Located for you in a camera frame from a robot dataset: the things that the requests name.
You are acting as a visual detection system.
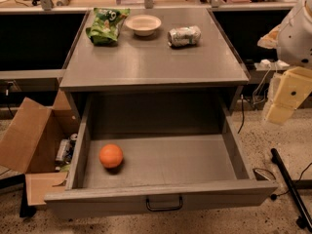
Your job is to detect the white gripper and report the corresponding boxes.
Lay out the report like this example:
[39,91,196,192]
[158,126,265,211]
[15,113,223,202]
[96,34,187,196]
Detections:
[257,0,312,126]

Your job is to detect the orange fruit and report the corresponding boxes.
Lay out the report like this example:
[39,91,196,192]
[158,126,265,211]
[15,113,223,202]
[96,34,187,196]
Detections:
[98,144,123,169]

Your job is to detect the grey cabinet counter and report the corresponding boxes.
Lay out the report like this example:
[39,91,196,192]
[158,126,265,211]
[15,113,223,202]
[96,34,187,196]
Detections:
[60,8,249,92]

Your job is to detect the grey open drawer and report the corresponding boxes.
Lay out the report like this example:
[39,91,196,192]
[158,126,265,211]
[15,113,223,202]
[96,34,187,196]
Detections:
[45,92,277,218]

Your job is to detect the white power strip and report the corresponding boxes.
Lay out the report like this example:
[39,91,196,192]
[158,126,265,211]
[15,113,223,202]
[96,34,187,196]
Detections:
[259,59,290,69]

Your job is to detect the crushed silver can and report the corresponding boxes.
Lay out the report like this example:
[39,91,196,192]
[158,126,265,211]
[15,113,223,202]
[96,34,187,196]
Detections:
[168,25,201,48]

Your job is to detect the white bowl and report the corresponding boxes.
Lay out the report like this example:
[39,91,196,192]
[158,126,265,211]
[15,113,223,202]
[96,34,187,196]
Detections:
[125,15,162,37]

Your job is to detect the black pole on floor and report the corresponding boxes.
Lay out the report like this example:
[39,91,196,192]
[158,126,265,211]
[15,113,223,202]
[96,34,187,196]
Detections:
[270,148,312,233]

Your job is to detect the green chip bag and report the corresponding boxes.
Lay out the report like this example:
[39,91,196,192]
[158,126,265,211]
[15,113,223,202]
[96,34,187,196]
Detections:
[86,8,130,46]

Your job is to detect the bottle in cardboard box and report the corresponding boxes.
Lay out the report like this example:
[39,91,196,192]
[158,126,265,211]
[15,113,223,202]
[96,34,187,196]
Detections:
[56,139,70,162]

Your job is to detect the brown cardboard box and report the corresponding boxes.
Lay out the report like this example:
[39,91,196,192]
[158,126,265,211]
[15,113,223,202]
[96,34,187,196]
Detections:
[0,91,80,206]

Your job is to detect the black drawer handle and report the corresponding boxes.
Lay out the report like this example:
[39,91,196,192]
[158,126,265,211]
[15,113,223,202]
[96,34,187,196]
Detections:
[145,196,183,213]

